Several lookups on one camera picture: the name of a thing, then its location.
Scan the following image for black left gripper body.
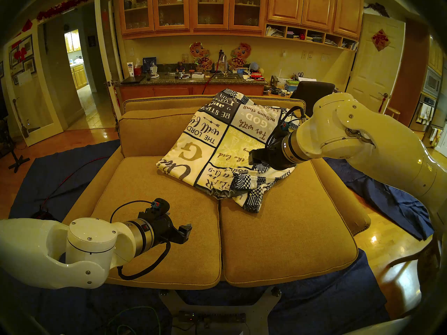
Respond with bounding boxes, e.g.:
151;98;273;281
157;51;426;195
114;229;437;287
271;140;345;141
149;214;181;246

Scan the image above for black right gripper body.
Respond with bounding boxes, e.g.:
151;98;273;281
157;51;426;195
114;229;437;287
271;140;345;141
249;137;294;171

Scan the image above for printed scripture fleece blanket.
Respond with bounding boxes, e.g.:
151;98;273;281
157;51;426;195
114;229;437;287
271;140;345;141
156;89;304;213

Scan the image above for mustard sofa seat cushion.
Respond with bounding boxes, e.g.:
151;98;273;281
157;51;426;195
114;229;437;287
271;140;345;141
219;160;359;288
91;156;222;290

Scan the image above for dark office chair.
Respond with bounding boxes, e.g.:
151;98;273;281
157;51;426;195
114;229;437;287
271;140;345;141
291;81;336;118

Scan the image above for black power strip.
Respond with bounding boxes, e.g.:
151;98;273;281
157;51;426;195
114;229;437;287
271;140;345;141
178;312;247;324

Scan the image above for mustard sofa back cushion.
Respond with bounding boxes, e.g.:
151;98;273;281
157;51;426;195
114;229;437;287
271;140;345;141
119;107;201;158

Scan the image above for granite top counter cabinet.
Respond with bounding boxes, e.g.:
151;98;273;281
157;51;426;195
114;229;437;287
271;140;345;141
117;72;268;102

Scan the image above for large navy floor cloth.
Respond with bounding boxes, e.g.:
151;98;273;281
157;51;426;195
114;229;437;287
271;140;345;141
9;140;390;335

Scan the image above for mustard fabric loveseat sofa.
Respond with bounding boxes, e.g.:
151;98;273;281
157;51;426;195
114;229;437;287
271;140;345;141
62;95;371;290

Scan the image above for wooden cubby shelf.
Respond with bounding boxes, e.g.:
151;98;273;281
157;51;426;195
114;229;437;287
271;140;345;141
264;23;360;52

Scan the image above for white panel door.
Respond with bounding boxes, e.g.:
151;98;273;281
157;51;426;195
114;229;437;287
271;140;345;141
345;13;406;129

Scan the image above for crumpled navy cloth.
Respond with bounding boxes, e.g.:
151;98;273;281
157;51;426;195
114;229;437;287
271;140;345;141
325;157;434;241

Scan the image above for red diamond door ornament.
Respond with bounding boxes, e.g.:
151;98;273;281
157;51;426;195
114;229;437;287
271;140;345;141
371;29;390;52

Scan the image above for black floor stand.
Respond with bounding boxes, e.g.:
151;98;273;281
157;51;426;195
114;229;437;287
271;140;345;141
0;118;31;173

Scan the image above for white glass french door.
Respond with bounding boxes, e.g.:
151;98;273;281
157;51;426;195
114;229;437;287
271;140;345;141
3;24;64;147

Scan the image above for red garland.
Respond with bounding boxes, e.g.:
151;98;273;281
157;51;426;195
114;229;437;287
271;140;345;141
37;0;95;21

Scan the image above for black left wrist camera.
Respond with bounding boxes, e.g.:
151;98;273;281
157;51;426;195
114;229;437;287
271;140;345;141
151;198;171;217

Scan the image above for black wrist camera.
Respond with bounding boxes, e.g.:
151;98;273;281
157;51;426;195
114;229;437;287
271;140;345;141
268;121;292;143
151;198;171;217

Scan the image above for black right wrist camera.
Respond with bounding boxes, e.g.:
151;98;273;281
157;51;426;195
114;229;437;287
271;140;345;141
268;121;292;143

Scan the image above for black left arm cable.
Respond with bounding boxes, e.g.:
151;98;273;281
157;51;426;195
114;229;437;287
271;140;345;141
110;200;171;281

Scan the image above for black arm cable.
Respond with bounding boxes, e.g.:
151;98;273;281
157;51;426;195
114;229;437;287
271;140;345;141
110;200;171;281
266;106;308;146

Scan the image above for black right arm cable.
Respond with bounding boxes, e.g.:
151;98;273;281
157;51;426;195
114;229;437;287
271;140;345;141
266;106;308;146

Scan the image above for thin green cable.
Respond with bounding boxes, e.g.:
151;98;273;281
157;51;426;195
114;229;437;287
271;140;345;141
105;306;162;335

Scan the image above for thin red cable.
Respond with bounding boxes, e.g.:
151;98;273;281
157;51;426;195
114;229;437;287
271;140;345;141
41;156;109;213

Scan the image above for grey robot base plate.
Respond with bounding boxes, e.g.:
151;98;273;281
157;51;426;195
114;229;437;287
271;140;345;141
160;286;281;335

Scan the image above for cartoon pig wall decoration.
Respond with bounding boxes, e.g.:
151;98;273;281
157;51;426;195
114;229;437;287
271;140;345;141
190;42;212;72
229;43;252;70

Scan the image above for black cable spool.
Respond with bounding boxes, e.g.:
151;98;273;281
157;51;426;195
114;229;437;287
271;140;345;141
31;208;59;222

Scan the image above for wooden wall cabinets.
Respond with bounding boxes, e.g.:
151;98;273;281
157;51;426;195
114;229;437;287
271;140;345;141
118;0;364;41

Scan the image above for steel wall oven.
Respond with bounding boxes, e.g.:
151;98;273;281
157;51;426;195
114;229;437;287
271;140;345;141
417;66;443;132

